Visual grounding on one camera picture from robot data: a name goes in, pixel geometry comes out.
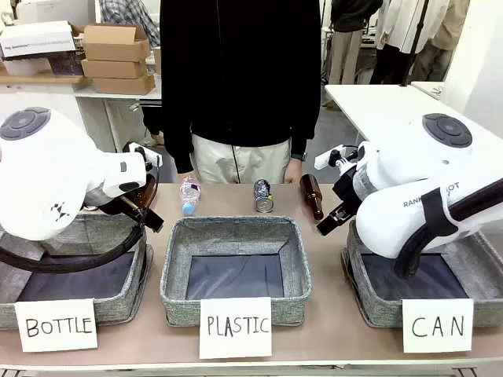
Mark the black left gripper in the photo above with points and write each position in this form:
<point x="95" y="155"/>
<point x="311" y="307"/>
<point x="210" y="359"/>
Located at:
<point x="120" y="206"/>

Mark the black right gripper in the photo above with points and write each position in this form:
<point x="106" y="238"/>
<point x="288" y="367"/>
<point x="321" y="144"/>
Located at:
<point x="347" y="192"/>

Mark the brown glass bottle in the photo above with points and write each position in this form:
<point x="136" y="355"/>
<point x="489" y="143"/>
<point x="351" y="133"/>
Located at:
<point x="148" y="192"/>
<point x="311" y="192"/>

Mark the clear plastic bottle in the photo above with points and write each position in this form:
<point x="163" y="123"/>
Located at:
<point x="190" y="194"/>

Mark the crushed metal can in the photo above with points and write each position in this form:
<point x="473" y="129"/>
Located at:
<point x="263" y="204"/>

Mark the person's left forearm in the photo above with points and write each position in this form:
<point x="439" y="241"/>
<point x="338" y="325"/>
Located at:
<point x="304" y="133"/>

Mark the person's right forearm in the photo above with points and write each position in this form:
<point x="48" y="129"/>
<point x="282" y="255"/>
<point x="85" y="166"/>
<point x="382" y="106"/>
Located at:
<point x="177" y="149"/>

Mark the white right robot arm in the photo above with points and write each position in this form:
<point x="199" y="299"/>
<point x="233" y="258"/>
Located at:
<point x="408" y="184"/>

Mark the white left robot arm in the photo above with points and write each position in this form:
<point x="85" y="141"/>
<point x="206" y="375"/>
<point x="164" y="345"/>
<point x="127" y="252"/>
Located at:
<point x="47" y="176"/>

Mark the grey fabric basket for bottles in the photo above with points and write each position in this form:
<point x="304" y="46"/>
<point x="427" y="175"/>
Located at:
<point x="118" y="251"/>

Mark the grey fabric basket for plastic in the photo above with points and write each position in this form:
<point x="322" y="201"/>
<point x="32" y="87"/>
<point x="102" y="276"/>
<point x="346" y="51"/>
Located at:
<point x="236" y="231"/>

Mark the white paper label CAN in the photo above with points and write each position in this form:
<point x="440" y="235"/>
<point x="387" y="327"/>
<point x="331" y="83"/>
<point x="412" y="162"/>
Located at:
<point x="437" y="326"/>

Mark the grey fabric basket for cans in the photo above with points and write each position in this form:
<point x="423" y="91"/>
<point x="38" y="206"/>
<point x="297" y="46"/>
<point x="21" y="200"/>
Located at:
<point x="483" y="255"/>

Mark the person's left hand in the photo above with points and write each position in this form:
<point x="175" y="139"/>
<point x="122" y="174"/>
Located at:
<point x="292" y="170"/>

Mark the dark wristwatch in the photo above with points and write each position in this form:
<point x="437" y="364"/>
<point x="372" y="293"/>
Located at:
<point x="304" y="156"/>

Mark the white side table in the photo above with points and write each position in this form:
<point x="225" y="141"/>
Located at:
<point x="385" y="110"/>

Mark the closed flat cardboard box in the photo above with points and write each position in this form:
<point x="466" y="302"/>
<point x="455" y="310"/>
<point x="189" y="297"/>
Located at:
<point x="123" y="85"/>
<point x="114" y="68"/>

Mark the white paper label BOTTLE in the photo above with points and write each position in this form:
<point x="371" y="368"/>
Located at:
<point x="57" y="326"/>

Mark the white paper label PLASTIC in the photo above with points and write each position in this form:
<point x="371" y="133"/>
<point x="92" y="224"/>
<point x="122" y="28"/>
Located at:
<point x="235" y="328"/>

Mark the purple crate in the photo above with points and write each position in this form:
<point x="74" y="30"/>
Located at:
<point x="67" y="66"/>

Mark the person in black sweater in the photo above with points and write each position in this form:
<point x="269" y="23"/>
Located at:
<point x="239" y="78"/>

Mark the wooden shelf board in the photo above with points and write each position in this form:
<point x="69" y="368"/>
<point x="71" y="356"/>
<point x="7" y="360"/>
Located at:
<point x="39" y="78"/>

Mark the open cardboard box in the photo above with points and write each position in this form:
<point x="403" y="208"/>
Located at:
<point x="116" y="43"/>

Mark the person in dark jacket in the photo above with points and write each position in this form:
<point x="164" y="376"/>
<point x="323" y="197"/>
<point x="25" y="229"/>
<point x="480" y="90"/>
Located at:
<point x="349" y="39"/>

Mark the person in white coat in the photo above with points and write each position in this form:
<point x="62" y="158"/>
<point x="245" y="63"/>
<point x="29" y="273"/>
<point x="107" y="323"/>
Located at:
<point x="393" y="47"/>

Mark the black tripod pole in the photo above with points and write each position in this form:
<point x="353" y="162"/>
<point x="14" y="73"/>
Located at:
<point x="414" y="43"/>

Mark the person in plaid shirt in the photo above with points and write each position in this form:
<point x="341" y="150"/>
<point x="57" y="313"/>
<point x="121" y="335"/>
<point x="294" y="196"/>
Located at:
<point x="129" y="15"/>

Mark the white printed box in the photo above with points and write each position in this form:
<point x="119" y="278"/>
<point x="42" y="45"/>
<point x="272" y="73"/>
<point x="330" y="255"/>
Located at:
<point x="35" y="39"/>

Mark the person in tan clothes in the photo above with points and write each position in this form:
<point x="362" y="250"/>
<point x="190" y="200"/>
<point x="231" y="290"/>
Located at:
<point x="440" y="43"/>

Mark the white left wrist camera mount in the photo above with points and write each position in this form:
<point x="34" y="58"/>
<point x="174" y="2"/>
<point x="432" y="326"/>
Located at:
<point x="143" y="152"/>

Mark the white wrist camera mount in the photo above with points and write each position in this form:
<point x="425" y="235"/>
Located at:
<point x="334" y="156"/>
<point x="143" y="152"/>

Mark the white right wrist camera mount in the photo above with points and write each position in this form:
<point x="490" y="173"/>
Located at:
<point x="334" y="156"/>

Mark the aluminium profile table frame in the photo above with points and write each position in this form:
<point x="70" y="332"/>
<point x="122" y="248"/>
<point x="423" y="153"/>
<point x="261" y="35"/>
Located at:
<point x="251" y="373"/>

